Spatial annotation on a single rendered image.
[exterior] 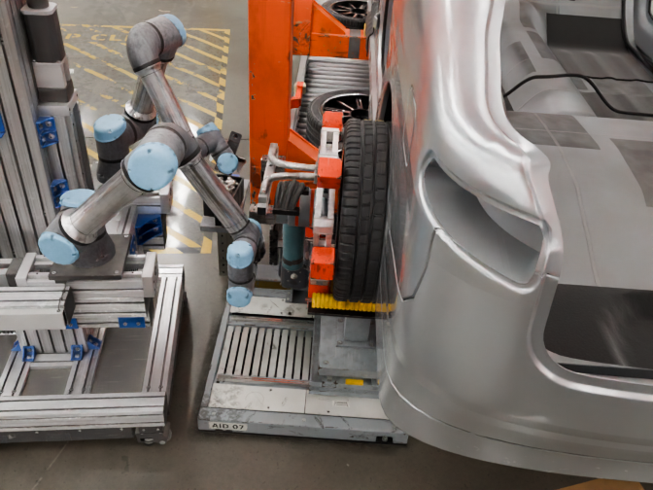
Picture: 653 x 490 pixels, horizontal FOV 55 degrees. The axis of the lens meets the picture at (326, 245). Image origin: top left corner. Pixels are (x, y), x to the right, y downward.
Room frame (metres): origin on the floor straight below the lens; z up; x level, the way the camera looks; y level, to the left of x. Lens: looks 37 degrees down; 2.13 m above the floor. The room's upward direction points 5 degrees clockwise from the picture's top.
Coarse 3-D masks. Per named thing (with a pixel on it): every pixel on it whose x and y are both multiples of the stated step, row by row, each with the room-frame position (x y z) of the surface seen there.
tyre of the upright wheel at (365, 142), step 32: (352, 128) 1.92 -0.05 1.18; (384, 128) 1.94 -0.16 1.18; (352, 160) 1.77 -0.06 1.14; (384, 160) 1.78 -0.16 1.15; (352, 192) 1.68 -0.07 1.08; (384, 192) 1.69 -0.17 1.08; (352, 224) 1.63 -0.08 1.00; (384, 224) 1.64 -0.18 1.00; (352, 256) 1.59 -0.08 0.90; (352, 288) 1.62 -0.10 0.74
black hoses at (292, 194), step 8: (280, 184) 1.76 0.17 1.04; (288, 184) 1.76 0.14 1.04; (296, 184) 1.77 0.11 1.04; (304, 184) 1.78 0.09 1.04; (280, 192) 1.74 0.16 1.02; (288, 192) 1.73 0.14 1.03; (296, 192) 1.74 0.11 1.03; (304, 192) 1.83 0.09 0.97; (280, 200) 1.72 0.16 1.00; (288, 200) 1.72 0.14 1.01; (296, 200) 1.72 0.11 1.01; (272, 208) 1.70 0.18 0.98; (280, 208) 1.71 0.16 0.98; (288, 208) 1.71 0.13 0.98; (296, 208) 1.72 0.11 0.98
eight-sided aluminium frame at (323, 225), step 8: (328, 128) 2.02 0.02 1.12; (336, 128) 2.03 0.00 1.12; (328, 136) 1.99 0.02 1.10; (336, 136) 1.97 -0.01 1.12; (328, 144) 2.17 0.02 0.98; (336, 144) 1.91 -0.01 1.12; (320, 152) 1.85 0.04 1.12; (336, 152) 1.86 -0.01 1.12; (320, 192) 1.73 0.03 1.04; (320, 200) 1.71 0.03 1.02; (320, 208) 1.69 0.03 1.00; (328, 208) 1.69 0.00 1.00; (320, 216) 1.67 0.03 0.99; (328, 216) 1.67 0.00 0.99; (320, 224) 1.66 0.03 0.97; (328, 224) 1.66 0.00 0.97; (320, 232) 1.65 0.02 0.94; (328, 232) 1.65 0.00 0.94; (320, 240) 2.02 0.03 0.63; (328, 240) 1.65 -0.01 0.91; (312, 280) 1.67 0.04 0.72; (320, 280) 1.65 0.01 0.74; (328, 280) 1.66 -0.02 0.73
